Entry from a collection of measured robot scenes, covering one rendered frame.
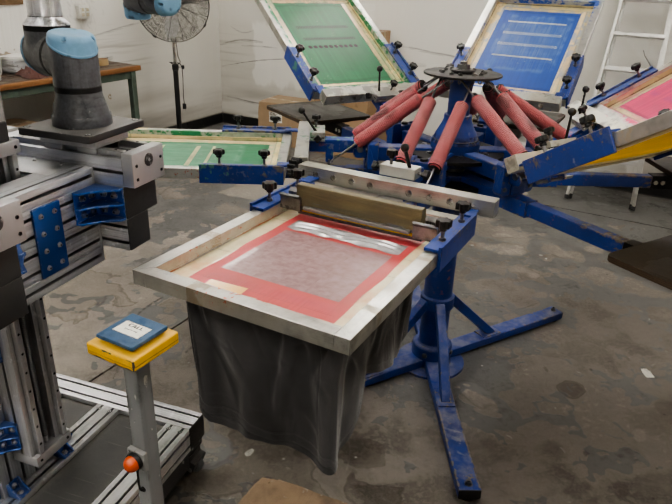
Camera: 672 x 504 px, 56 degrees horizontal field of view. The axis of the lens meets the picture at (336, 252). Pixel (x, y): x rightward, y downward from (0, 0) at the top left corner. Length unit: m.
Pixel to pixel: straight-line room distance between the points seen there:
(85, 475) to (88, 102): 1.13
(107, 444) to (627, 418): 2.03
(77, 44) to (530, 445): 2.07
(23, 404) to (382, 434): 1.31
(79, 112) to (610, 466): 2.16
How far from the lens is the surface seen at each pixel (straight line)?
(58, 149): 1.82
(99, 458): 2.23
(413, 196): 2.00
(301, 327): 1.30
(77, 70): 1.74
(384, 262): 1.65
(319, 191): 1.87
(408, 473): 2.42
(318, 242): 1.75
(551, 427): 2.76
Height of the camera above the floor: 1.66
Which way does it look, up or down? 24 degrees down
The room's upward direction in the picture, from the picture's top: 2 degrees clockwise
